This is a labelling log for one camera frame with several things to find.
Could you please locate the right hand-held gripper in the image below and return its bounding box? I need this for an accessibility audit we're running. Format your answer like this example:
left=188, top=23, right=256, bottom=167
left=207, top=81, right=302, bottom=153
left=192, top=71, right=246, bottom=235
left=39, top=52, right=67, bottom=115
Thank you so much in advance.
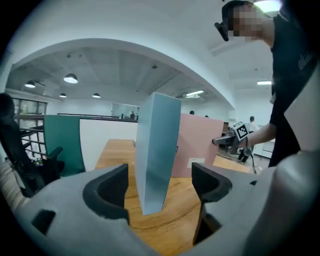
left=212, top=121, right=251, bottom=155

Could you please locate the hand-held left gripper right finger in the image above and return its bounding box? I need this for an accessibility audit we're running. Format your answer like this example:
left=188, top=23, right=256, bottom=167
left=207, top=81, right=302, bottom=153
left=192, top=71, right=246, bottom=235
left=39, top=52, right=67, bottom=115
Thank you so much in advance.
left=179, top=161, right=274, bottom=256

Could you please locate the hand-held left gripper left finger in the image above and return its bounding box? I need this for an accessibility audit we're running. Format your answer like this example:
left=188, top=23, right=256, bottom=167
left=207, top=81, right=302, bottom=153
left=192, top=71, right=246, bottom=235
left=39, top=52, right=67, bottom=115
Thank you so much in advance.
left=13, top=163, right=161, bottom=256

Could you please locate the pink file box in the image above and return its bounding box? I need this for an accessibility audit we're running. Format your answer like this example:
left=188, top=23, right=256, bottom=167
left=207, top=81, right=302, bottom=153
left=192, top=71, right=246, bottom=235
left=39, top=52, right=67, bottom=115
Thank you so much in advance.
left=169, top=112, right=225, bottom=179

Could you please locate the light blue box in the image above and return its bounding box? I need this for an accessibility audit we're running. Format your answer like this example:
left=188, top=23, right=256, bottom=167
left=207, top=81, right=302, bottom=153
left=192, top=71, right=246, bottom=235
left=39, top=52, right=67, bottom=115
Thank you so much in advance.
left=134, top=91, right=183, bottom=216

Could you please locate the green partition panel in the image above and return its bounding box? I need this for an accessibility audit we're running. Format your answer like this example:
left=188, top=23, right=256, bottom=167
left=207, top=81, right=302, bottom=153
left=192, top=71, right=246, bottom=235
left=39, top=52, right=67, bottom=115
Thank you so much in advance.
left=43, top=114, right=87, bottom=178

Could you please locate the wooden table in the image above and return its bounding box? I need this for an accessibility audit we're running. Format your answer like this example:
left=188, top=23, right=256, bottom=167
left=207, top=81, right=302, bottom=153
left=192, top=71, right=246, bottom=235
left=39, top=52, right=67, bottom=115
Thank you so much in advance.
left=79, top=117, right=139, bottom=172

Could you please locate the person in black shirt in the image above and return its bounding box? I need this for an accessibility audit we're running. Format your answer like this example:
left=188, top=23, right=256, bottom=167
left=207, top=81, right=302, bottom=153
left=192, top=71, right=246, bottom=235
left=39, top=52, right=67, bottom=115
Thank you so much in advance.
left=268, top=12, right=320, bottom=169

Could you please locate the black office chair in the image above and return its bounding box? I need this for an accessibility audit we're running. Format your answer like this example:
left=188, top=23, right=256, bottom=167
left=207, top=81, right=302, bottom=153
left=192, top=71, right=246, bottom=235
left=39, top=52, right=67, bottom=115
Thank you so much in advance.
left=0, top=92, right=66, bottom=199

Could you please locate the black metal railing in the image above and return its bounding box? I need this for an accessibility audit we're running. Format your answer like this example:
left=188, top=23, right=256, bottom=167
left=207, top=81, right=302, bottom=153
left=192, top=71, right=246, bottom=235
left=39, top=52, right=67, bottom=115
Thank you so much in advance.
left=13, top=113, right=49, bottom=159

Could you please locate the person's head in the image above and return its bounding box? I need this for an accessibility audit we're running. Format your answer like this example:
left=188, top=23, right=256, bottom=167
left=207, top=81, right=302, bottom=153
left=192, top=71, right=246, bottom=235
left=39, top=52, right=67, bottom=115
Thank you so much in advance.
left=221, top=0, right=276, bottom=49

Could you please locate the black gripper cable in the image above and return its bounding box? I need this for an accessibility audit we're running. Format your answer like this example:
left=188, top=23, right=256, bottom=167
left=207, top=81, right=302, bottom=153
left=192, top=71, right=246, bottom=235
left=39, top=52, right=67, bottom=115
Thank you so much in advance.
left=245, top=137, right=259, bottom=175

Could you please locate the black head camera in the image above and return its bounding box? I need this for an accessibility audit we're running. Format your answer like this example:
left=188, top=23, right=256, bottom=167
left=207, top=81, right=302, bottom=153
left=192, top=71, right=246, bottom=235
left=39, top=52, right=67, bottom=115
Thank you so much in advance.
left=214, top=21, right=230, bottom=42

